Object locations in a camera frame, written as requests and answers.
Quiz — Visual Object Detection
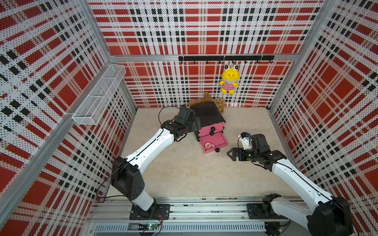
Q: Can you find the yellow frog plush toy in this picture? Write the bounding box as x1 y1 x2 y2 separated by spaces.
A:
219 65 240 95

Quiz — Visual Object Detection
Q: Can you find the black hook rail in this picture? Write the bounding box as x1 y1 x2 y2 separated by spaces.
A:
178 55 275 62

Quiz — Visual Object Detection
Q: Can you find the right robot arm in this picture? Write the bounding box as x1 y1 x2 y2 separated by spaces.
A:
227 132 354 236

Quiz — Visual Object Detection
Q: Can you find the white wire mesh basket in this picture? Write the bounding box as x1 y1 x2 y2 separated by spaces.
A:
72 65 126 125

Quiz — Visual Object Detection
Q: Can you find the brown teddy bear plush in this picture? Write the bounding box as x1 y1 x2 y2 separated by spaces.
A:
189 92 225 114

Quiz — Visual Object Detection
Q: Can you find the green circuit board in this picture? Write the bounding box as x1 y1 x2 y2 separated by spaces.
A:
138 224 159 231

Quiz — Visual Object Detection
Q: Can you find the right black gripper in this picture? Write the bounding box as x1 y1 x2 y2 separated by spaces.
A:
226 147 259 162

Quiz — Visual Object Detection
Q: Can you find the black drawer cabinet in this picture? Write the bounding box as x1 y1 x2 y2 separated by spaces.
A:
190 102 225 142

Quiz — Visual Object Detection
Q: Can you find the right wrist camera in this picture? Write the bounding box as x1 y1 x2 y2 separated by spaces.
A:
238 132 253 150

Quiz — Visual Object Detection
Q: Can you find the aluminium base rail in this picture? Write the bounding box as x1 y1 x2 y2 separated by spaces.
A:
85 197 331 234

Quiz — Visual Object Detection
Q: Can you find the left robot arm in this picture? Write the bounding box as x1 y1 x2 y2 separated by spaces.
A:
110 105 201 218

